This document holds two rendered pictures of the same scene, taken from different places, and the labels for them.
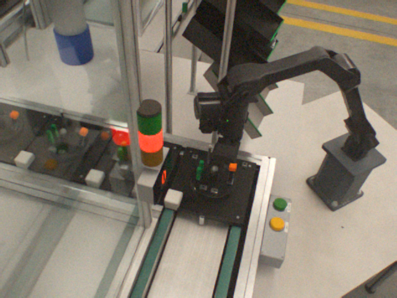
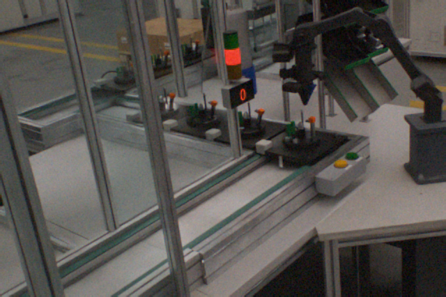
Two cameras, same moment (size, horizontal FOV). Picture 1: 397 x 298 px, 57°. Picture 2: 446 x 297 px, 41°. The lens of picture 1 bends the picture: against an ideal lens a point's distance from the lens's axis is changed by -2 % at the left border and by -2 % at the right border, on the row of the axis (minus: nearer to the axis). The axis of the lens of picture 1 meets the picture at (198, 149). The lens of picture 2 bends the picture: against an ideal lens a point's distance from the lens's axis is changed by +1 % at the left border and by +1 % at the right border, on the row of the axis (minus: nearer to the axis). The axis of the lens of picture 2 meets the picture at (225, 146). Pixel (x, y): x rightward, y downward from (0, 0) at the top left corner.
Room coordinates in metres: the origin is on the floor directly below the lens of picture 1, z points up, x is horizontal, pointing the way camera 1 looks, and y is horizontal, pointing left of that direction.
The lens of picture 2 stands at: (-1.16, -0.89, 1.83)
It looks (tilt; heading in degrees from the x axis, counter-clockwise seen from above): 23 degrees down; 32
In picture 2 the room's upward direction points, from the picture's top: 7 degrees counter-clockwise
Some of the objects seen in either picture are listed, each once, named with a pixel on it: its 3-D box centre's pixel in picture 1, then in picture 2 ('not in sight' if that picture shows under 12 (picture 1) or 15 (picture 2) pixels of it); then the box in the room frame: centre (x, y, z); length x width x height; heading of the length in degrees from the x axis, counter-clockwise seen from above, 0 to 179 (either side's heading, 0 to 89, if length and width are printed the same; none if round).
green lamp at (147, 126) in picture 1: (149, 118); (231, 40); (0.52, 0.10, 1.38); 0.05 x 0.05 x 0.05
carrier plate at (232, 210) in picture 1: (212, 184); (302, 144); (0.69, -0.05, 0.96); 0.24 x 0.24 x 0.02; 78
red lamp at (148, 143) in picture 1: (150, 135); (232, 56); (0.52, 0.10, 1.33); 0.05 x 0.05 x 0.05
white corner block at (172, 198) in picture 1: (173, 199); (263, 147); (0.61, 0.06, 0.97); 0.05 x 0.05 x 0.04; 78
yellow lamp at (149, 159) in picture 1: (151, 151); (234, 70); (0.52, 0.10, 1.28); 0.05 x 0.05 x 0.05
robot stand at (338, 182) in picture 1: (343, 171); (431, 146); (0.78, -0.49, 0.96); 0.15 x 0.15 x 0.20; 32
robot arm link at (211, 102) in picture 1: (221, 97); (290, 45); (0.66, -0.05, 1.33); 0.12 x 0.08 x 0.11; 104
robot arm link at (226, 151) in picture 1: (232, 125); (304, 73); (0.68, -0.08, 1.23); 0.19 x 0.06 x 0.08; 168
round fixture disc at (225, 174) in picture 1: (213, 180); (301, 139); (0.69, -0.05, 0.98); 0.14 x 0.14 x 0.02
